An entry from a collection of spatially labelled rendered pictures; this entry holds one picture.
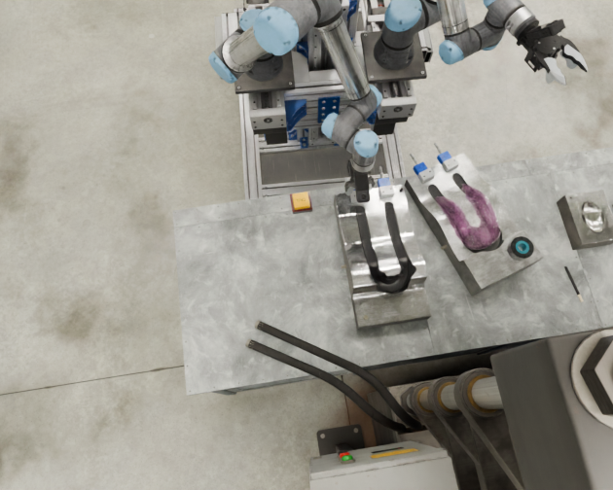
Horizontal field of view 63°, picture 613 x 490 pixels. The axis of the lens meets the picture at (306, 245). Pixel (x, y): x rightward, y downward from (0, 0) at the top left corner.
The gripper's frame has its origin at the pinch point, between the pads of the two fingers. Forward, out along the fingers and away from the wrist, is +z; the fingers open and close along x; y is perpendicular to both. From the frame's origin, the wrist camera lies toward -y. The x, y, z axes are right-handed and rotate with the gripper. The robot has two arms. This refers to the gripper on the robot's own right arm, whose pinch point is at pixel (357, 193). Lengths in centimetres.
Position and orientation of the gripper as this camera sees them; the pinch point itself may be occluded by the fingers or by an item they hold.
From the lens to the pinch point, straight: 186.5
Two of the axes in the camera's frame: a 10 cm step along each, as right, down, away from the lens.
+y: -1.5, -9.4, 3.2
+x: -9.9, 1.5, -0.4
